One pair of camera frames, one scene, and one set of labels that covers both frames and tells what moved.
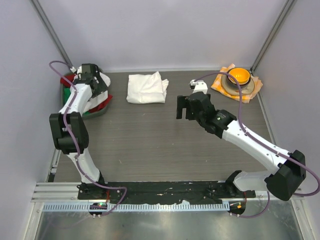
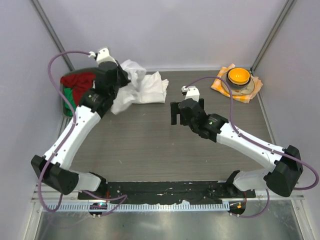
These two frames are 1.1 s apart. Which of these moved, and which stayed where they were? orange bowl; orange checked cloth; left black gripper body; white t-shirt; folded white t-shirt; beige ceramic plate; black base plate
Moved: white t-shirt; left black gripper body
Stayed: orange checked cloth; black base plate; orange bowl; beige ceramic plate; folded white t-shirt
